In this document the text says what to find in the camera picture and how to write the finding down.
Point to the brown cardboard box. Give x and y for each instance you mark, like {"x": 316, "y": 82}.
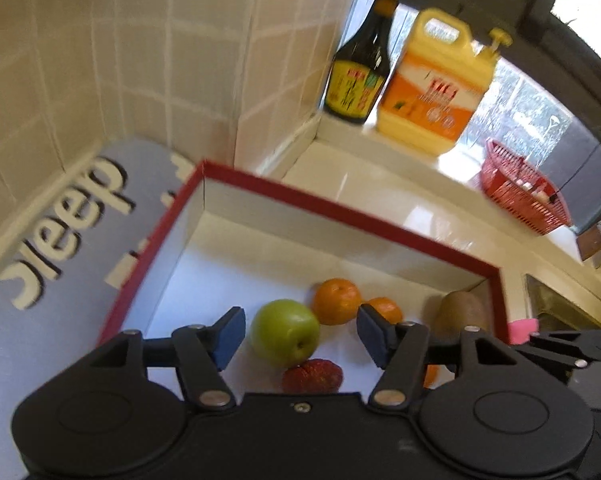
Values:
{"x": 598, "y": 245}

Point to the pink sponge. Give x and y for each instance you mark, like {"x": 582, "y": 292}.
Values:
{"x": 523, "y": 330}

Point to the red strawberry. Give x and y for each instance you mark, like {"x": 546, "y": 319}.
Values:
{"x": 312, "y": 376}

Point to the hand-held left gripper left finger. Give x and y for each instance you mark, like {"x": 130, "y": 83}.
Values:
{"x": 229, "y": 336}

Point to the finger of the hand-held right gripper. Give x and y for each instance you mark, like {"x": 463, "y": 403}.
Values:
{"x": 555, "y": 347}

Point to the dark window frame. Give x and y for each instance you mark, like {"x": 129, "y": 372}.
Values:
{"x": 555, "y": 15}

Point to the blue printed mat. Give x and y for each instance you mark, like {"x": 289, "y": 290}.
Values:
{"x": 80, "y": 260}

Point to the red plastic basket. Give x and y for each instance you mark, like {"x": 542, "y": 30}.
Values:
{"x": 525, "y": 192}

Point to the red cardboard box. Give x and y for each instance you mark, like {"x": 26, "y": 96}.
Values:
{"x": 330, "y": 205}

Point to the brown kiwi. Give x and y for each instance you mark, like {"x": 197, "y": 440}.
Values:
{"x": 463, "y": 315}

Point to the yellow detergent jug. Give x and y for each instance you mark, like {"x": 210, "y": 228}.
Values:
{"x": 435, "y": 85}

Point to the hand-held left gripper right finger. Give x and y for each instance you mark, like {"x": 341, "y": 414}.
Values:
{"x": 373, "y": 333}

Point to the metal sink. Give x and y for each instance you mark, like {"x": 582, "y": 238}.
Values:
{"x": 570, "y": 305}

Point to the dark soy sauce bottle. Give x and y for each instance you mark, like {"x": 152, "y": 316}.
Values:
{"x": 360, "y": 70}

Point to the small orange tangerine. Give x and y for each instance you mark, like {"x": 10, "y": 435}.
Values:
{"x": 430, "y": 375}
{"x": 386, "y": 310}

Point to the large green apple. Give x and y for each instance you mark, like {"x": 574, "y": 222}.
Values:
{"x": 283, "y": 332}

